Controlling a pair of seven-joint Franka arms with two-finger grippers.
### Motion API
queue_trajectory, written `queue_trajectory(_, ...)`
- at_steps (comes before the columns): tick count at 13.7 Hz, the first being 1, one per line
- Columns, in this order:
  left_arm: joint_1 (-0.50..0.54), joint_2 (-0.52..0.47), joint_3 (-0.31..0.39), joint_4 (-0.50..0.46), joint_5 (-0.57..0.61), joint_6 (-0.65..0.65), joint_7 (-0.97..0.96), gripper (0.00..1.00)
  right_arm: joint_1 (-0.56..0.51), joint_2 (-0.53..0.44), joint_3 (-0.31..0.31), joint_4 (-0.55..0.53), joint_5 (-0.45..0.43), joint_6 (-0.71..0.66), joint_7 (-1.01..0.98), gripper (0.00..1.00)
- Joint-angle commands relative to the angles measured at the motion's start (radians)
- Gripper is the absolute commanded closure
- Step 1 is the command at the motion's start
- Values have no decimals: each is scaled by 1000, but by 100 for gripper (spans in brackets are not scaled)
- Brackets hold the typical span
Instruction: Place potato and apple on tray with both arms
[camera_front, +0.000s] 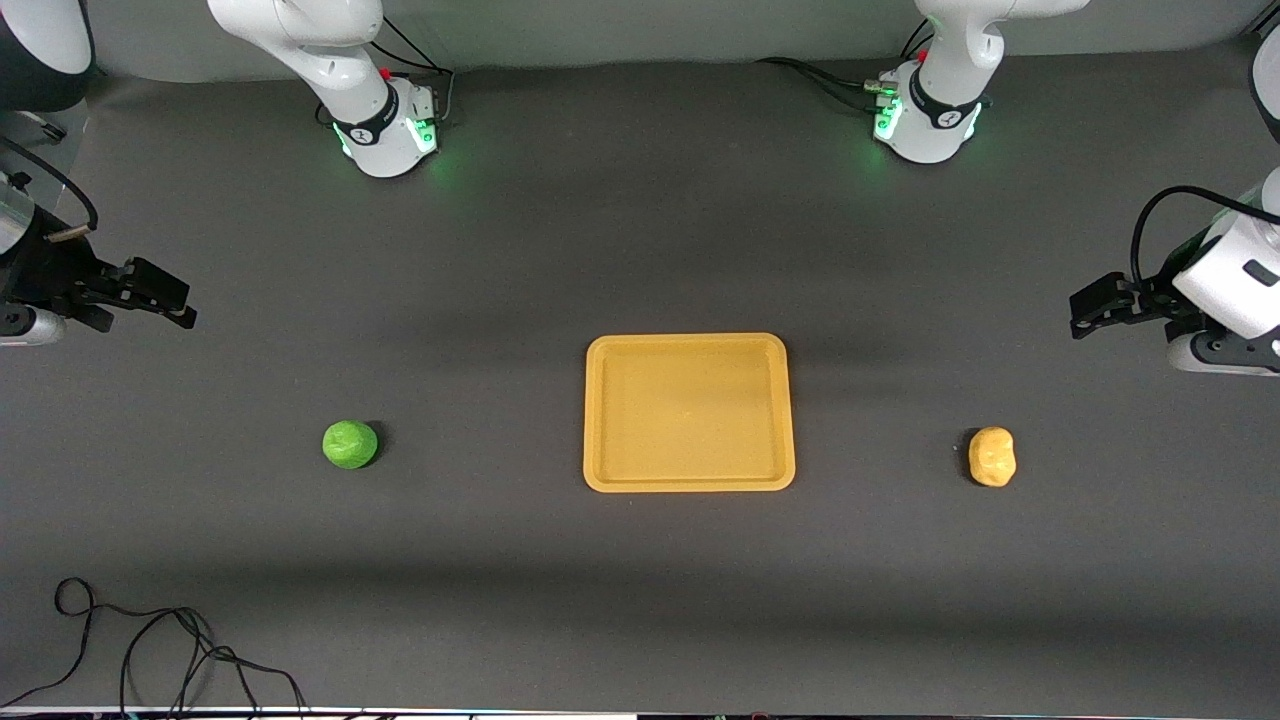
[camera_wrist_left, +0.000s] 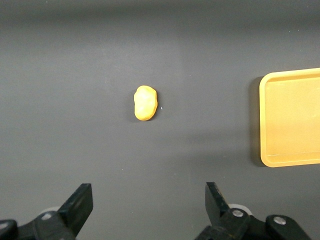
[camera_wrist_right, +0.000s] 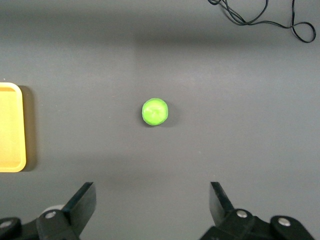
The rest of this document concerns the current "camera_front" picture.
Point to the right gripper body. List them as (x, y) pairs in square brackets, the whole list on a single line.
[(42, 272)]

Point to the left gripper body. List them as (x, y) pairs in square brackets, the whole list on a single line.
[(1150, 297)]

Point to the yellow potato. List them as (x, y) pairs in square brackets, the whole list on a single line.
[(992, 457)]

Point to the green apple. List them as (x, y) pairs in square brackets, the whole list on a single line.
[(350, 445)]

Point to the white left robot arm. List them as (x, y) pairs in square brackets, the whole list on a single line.
[(945, 70)]

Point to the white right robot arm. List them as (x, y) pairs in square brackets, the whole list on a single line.
[(330, 50)]

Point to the yellow plastic tray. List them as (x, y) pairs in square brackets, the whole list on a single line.
[(690, 415)]

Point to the dark grey table mat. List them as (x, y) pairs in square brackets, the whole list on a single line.
[(640, 600)]

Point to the aluminium frame rail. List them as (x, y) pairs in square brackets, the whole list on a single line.
[(1268, 38)]

